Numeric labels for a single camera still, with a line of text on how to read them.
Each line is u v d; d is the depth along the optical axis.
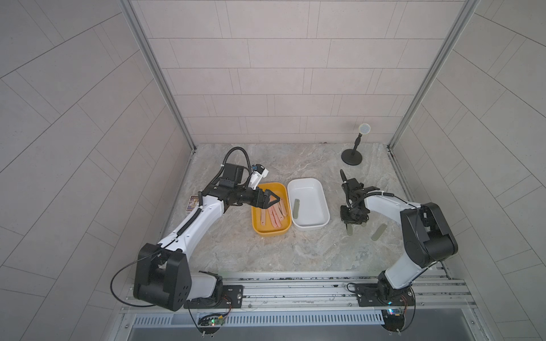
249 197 0.68
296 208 0.93
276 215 0.89
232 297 0.71
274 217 0.89
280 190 0.95
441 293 0.73
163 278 0.39
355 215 0.78
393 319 0.69
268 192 0.69
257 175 0.72
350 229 0.87
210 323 0.65
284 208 0.91
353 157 1.11
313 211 0.91
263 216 0.90
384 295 0.64
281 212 0.90
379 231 0.87
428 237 0.46
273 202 0.72
